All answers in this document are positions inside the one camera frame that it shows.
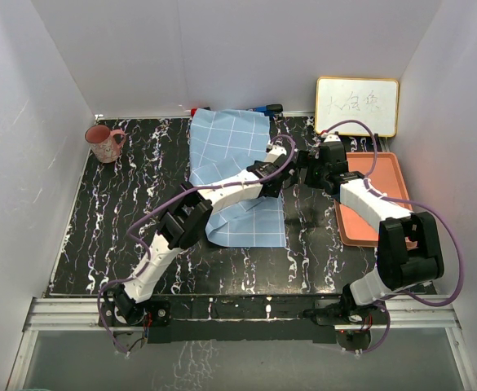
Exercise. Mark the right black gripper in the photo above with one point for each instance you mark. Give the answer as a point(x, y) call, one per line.
point(306, 160)

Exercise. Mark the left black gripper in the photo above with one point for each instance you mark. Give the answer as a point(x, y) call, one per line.
point(261, 164)

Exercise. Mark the blue checked tablecloth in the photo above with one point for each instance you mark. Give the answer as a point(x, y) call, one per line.
point(222, 144)

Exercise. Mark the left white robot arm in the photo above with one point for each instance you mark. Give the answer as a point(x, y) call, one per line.
point(182, 222)

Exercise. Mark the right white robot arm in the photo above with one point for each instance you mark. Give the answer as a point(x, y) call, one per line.
point(408, 251)

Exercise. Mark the blue marker pen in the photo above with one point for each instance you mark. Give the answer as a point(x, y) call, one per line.
point(269, 110)

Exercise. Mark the small framed whiteboard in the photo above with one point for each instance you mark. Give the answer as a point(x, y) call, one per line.
point(373, 101)

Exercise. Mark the pink floral mug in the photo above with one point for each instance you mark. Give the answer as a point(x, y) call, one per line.
point(106, 144)

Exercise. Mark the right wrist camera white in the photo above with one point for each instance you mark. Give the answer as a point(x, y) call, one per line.
point(329, 136)

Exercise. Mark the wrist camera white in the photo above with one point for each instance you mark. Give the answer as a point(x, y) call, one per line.
point(274, 151)
point(329, 136)

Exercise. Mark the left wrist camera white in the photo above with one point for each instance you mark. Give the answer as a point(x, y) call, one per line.
point(274, 151)

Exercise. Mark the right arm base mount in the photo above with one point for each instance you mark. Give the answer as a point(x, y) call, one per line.
point(330, 312)

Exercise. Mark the aluminium frame rail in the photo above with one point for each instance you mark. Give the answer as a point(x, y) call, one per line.
point(81, 314)

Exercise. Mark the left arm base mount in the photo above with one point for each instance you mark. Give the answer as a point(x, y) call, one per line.
point(118, 310)

